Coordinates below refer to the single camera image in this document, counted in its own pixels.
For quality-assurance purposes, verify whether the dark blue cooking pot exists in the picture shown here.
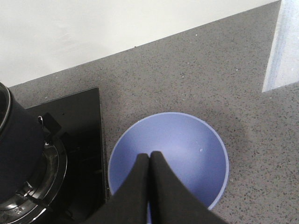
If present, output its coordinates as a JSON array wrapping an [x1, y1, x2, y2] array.
[[0, 84, 44, 203]]

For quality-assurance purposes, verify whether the right burner with pot support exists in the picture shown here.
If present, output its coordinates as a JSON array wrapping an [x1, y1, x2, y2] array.
[[0, 113, 78, 224]]

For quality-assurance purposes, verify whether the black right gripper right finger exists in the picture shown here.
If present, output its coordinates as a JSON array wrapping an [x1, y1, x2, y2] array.
[[149, 151, 226, 224]]

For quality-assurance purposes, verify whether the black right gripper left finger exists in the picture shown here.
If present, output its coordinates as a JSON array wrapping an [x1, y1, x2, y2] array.
[[87, 154, 150, 224]]

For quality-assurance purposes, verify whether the blue bowl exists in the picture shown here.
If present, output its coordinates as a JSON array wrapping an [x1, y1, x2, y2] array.
[[108, 112, 229, 210]]

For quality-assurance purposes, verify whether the black glass gas cooktop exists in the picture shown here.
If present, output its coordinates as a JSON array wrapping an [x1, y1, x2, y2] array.
[[23, 87, 110, 224]]

